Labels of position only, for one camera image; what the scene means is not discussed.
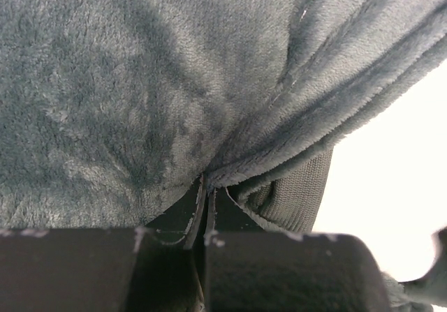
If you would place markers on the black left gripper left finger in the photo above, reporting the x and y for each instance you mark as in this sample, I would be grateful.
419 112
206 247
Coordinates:
147 268

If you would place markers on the zebra pillowcase with grey lining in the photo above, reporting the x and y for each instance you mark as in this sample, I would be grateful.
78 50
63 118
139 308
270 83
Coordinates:
112 109

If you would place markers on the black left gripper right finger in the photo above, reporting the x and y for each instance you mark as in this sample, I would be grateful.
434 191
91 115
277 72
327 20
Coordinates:
249 269

